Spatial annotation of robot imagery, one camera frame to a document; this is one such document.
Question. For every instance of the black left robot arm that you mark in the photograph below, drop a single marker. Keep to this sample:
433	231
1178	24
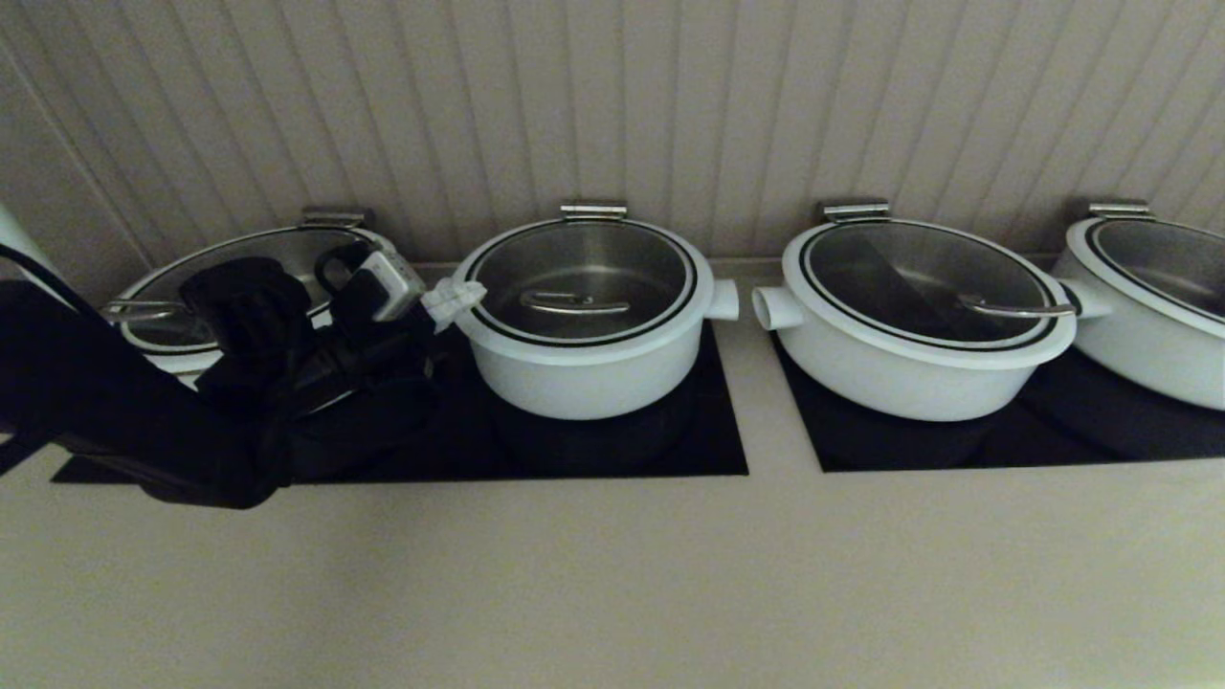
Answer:
144	411

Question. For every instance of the far right white pot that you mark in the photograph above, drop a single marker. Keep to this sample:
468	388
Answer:
1177	263

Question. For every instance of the white slanted pole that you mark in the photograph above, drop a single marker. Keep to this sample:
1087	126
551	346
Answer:
19	239

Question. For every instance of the glass pot lid white rim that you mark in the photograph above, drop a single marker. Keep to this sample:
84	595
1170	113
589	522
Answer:
584	268
258	247
909	277

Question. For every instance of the white cooking pot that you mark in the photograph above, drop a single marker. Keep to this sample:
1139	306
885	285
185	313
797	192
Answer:
890	388
1148	368
584	388
187	364

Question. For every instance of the black glass cooktop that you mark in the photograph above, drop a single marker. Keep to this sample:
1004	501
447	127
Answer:
708	450
861	445

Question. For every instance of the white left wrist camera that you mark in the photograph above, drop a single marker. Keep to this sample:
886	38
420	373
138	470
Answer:
392	282

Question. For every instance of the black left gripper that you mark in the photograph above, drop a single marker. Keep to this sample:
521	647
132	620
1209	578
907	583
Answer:
383	340

